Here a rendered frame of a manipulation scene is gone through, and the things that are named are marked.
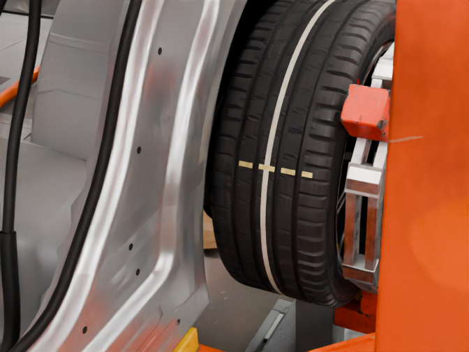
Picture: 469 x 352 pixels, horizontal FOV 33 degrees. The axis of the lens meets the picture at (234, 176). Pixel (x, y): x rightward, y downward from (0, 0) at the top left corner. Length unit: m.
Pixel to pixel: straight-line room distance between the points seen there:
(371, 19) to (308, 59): 0.16
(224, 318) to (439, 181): 1.72
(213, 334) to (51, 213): 1.31
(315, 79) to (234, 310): 1.31
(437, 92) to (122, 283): 0.58
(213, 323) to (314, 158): 1.25
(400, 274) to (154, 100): 0.45
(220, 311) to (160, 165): 1.42
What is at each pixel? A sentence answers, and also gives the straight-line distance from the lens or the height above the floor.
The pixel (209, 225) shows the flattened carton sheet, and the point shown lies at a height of 0.01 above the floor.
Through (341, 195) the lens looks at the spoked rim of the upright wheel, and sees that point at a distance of 1.58.
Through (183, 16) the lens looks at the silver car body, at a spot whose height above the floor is 1.29.
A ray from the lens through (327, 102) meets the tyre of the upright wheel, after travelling 1.40.
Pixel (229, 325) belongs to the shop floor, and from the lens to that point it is 2.54.
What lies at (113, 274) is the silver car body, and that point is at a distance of 1.18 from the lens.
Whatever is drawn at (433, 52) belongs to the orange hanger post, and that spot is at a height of 1.38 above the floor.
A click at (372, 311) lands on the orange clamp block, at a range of 1.81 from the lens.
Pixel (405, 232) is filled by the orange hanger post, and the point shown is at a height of 1.14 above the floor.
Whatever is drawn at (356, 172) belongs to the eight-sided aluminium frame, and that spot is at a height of 0.97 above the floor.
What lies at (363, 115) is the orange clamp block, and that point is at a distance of 1.35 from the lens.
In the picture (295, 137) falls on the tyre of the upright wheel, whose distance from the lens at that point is 1.40.
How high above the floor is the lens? 1.70
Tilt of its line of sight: 31 degrees down
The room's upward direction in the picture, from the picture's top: 3 degrees counter-clockwise
